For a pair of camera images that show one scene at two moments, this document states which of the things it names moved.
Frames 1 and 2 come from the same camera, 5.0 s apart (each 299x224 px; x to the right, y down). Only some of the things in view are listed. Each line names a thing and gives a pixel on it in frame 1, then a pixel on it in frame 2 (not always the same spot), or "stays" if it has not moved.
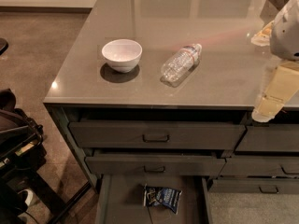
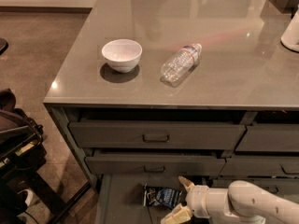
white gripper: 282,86 to 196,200
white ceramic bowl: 122,55 stays
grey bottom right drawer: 254,186 stays
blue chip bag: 170,198 stays
